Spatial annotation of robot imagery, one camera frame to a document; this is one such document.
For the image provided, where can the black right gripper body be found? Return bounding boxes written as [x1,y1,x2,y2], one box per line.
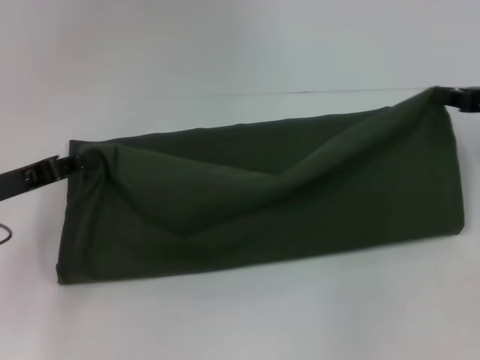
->
[451,85,480,116]

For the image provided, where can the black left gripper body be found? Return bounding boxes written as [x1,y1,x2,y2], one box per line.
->
[0,154,62,204]

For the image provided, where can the dark green FREE t-shirt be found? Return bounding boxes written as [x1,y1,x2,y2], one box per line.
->
[55,85,467,287]

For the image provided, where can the left arm connector cable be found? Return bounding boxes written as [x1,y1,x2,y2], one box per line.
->
[0,223,15,248]

